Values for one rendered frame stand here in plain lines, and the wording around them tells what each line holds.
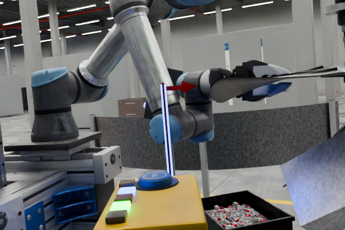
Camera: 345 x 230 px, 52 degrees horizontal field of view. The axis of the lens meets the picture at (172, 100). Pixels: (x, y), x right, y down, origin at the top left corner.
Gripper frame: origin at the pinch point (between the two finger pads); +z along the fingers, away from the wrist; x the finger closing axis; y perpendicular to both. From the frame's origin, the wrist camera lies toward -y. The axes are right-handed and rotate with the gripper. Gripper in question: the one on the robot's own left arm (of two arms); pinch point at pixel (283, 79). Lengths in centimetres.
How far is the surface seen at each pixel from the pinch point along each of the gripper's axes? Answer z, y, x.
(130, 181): 8.5, -41.1, 14.5
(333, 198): 13.4, -4.7, 21.0
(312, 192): 9.4, -4.5, 20.9
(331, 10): 10.8, -0.6, -12.0
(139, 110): -591, 328, 20
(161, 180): 11.8, -38.8, 14.0
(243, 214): -14.5, 4.0, 32.4
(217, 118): -135, 111, 16
